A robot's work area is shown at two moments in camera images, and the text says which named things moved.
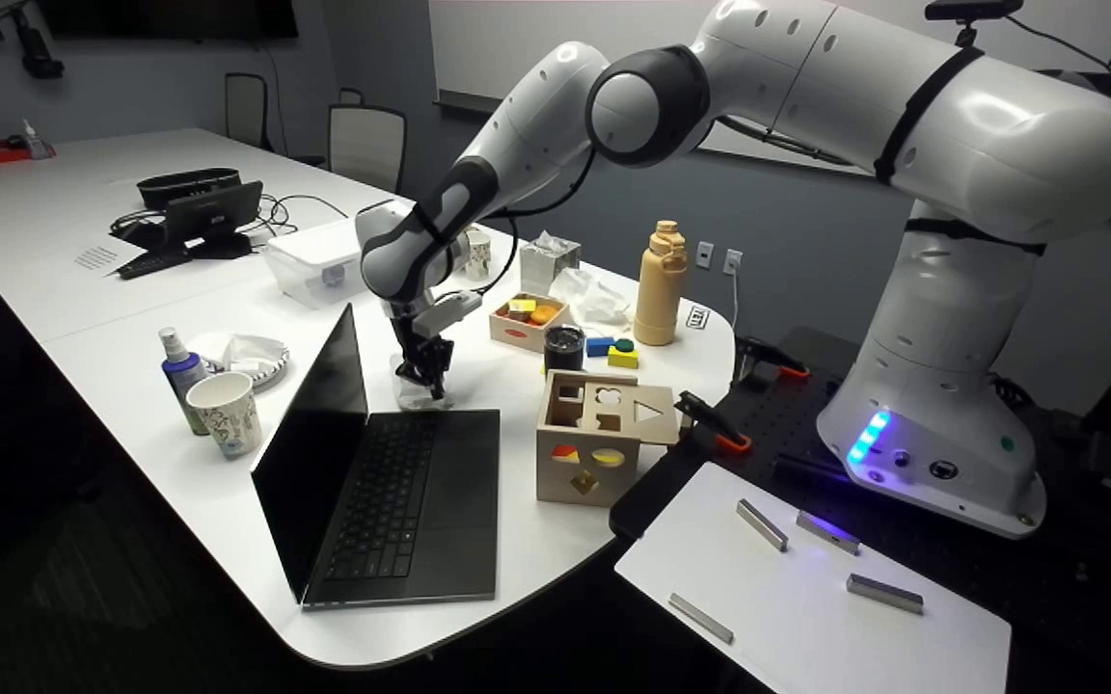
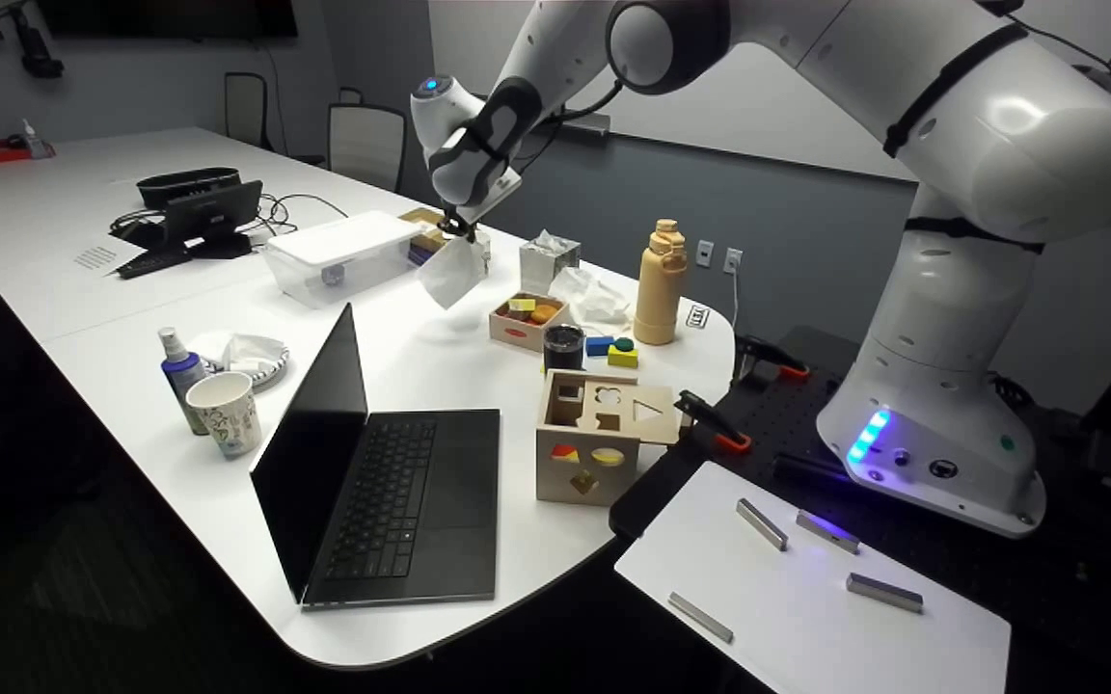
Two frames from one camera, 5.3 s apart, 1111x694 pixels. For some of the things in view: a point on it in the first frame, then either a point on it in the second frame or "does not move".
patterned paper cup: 229,412 does not move
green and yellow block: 621,358 does not move
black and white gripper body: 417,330 to 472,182
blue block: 598,349 does not move
